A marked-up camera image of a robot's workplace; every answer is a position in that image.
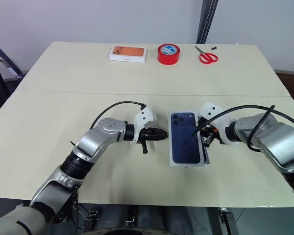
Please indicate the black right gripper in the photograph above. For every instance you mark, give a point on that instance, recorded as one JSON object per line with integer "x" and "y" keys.
{"x": 208, "y": 128}

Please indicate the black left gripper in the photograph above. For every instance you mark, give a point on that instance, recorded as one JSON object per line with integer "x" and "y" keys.
{"x": 144, "y": 135}

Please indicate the blue phone box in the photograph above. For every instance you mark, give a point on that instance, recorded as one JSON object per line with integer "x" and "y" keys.
{"x": 183, "y": 147}

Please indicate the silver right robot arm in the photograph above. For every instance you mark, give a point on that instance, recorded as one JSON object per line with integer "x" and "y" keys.
{"x": 279, "y": 137}

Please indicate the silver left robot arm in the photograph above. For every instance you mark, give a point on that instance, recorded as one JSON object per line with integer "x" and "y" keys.
{"x": 100, "y": 137}

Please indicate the orange print phone box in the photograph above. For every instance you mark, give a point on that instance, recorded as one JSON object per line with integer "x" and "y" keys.
{"x": 128, "y": 52}

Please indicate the red tape roll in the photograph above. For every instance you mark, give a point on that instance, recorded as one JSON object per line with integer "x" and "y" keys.
{"x": 168, "y": 58}

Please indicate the metal table leg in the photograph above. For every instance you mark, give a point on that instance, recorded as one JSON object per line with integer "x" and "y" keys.
{"x": 229, "y": 220}

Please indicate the dark metal pole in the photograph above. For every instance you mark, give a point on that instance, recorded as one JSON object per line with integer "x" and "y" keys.
{"x": 207, "y": 19}

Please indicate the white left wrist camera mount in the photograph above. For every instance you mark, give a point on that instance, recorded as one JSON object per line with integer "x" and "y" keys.
{"x": 144, "y": 116}

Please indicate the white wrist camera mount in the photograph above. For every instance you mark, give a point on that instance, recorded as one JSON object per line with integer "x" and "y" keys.
{"x": 144, "y": 116}
{"x": 210, "y": 110}

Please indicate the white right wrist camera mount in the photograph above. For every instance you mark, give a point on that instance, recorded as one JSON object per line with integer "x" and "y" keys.
{"x": 210, "y": 110}

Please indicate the dark blue frame bar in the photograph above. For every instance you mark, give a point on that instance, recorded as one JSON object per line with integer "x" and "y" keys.
{"x": 7, "y": 63}

